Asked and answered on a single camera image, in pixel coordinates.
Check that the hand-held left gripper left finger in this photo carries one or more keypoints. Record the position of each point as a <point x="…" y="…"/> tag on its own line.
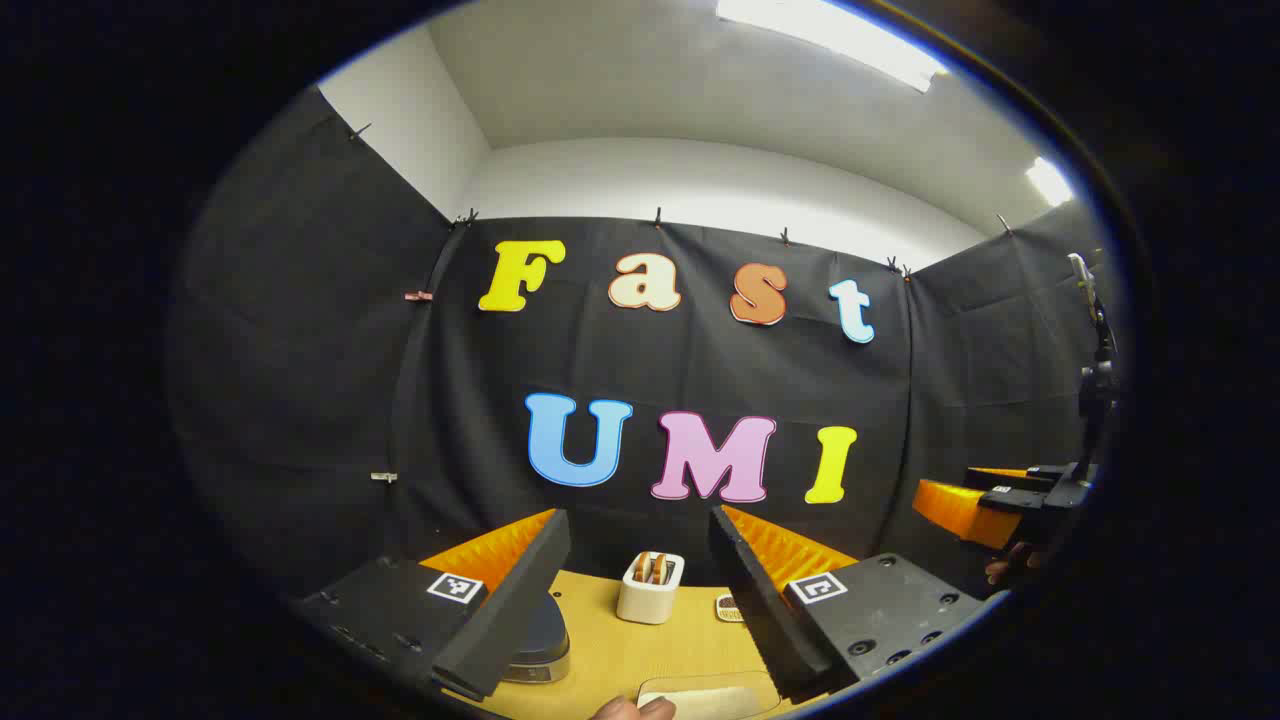
<point x="510" y="600"/>

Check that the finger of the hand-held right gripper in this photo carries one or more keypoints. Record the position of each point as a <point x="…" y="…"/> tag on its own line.
<point x="955" y="508"/>
<point x="1020" y="478"/>

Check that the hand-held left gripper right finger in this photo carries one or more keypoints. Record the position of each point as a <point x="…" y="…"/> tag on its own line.
<point x="760" y="600"/>

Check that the dark grey rice cooker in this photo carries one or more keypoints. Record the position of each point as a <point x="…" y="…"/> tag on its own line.
<point x="545" y="635"/>

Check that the clear tray of white rice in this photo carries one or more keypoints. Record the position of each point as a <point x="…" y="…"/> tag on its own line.
<point x="720" y="698"/>

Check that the white divided bean dish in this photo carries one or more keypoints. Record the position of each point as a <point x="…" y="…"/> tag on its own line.
<point x="729" y="608"/>

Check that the toast slice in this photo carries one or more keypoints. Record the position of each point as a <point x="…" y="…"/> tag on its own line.
<point x="641" y="570"/>
<point x="660" y="569"/>

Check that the white toaster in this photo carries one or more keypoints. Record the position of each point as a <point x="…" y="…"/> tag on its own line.
<point x="648" y="602"/>

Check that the small ceiling light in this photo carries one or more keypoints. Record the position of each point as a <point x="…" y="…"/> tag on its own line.
<point x="1048" y="182"/>

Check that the black backdrop cloth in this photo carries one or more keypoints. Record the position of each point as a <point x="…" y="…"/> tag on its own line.
<point x="300" y="350"/>

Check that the long ceiling light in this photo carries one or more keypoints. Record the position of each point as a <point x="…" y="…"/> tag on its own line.
<point x="830" y="40"/>

